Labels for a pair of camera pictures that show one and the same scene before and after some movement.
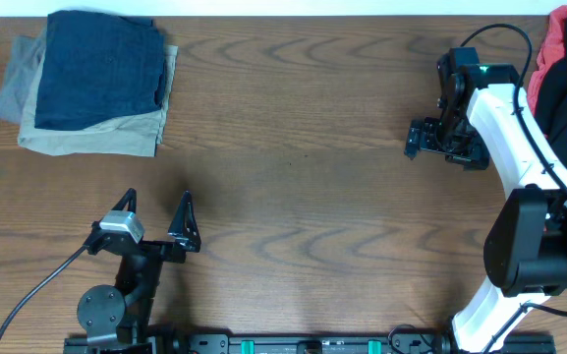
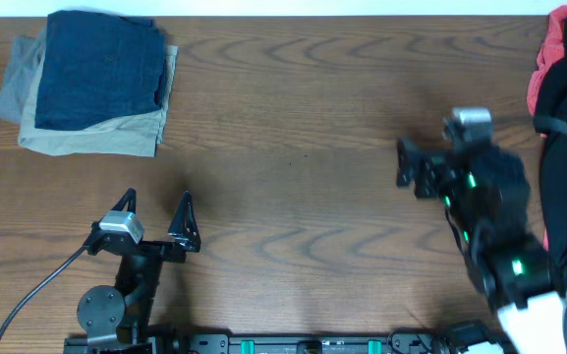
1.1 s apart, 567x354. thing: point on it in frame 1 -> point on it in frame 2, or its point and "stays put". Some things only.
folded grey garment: x=24 y=57 stays put
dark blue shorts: x=96 y=66 stays put
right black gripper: x=473 y=157 -> x=404 y=162
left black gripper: x=176 y=255 stays put
